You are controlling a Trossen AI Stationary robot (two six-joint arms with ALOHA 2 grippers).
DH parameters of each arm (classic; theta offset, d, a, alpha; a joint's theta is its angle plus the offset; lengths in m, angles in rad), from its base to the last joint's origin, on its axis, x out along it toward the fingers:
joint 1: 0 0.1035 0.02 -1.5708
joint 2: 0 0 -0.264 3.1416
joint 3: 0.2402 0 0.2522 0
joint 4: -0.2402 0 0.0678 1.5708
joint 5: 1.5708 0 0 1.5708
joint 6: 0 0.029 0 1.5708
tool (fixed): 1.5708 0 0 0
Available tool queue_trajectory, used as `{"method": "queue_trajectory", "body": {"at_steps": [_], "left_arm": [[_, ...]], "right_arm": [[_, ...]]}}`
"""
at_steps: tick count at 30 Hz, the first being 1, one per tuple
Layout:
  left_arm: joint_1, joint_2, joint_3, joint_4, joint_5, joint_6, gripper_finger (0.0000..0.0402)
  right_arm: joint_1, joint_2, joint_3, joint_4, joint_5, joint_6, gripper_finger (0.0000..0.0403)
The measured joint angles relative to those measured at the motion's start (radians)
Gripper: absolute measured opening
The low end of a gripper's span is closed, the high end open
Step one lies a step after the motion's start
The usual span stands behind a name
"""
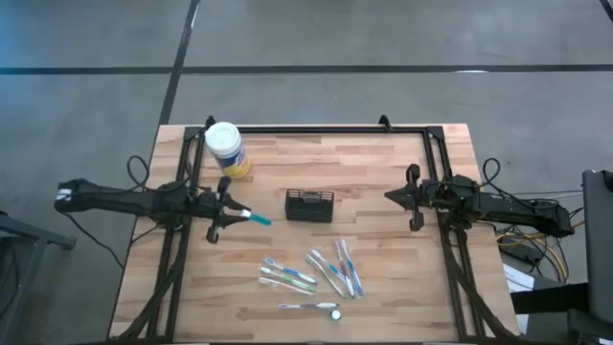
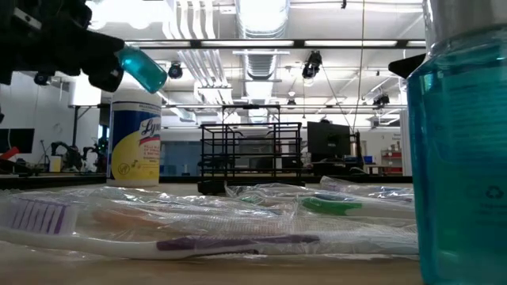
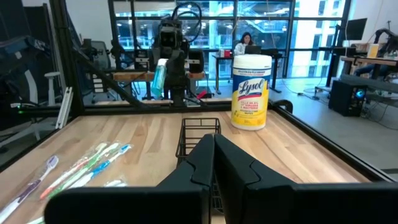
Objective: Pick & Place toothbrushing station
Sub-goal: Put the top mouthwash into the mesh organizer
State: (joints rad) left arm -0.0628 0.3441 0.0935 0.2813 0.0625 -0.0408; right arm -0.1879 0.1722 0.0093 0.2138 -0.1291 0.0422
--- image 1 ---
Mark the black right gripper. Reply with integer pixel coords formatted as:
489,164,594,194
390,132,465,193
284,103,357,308
384,163,454,232

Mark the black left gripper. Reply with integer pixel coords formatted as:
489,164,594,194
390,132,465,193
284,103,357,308
190,175,251,244

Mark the yellow blue wipes canister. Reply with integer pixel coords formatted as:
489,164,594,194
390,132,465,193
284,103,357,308
204,121,252,180

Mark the black power brick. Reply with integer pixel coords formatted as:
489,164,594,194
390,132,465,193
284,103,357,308
500,241,543,265

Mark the white paper sheet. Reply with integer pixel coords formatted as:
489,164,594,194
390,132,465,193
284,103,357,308
502,263,536,294

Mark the black stand leg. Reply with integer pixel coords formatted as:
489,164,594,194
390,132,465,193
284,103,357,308
510,282,591,315

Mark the dark grey equipment panel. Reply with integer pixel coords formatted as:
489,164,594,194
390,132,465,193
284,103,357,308
581,169,613,327

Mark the black metal stand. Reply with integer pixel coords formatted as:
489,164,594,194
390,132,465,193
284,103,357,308
0,210,78,345

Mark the black wire caddy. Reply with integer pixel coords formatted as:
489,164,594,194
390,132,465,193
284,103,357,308
284,188,335,223

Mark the black right arm loop cable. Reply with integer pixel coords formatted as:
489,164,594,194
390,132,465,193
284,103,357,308
482,157,502,189

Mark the black arm loop cable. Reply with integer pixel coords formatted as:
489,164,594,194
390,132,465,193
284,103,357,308
125,154,151,192
482,157,502,189

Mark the black metal table frame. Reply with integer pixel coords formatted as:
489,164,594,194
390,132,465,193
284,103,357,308
110,114,521,344

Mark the black left arm loop cable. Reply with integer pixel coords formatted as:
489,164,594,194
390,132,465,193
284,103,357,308
125,154,151,192

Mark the black floor cable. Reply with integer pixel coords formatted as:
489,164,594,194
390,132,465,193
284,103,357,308
60,212,127,268

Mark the yellow cable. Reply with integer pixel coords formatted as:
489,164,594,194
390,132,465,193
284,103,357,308
495,232,571,284

